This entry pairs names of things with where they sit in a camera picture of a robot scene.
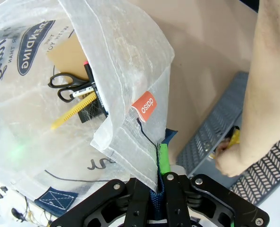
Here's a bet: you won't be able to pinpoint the brown cardboard notebook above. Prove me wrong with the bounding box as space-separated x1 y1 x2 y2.
46 35 90 81

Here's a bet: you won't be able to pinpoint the yellow packaged item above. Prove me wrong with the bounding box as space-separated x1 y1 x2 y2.
226 126 241 146

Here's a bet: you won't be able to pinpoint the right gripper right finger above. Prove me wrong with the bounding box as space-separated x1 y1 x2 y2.
157 143 270 227

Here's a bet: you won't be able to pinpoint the grey plastic perforated basket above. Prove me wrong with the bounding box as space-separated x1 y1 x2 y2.
176 72 280 206

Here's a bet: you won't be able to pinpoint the person's right forearm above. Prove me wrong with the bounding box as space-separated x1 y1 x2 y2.
238 0 280 177

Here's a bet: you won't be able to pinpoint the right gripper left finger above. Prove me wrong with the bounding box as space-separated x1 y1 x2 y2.
50 177 153 227

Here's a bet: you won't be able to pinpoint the person's right hand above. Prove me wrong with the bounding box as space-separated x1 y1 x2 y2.
214 140 247 178

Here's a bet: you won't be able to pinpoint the white translucent mesh shopping bag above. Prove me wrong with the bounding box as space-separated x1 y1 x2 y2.
0 0 179 219

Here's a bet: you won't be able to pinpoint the black marker red cap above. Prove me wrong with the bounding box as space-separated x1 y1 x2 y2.
83 61 110 116

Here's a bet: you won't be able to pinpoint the yellow plastic comb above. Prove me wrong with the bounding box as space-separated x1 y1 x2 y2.
50 92 97 130

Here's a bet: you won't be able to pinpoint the small black packet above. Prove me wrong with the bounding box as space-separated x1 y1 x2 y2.
77 100 107 123

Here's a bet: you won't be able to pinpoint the white barcode pen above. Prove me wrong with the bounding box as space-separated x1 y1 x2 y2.
72 86 94 98

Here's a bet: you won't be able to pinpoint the black handled scissors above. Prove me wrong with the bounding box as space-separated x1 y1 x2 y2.
47 72 93 104

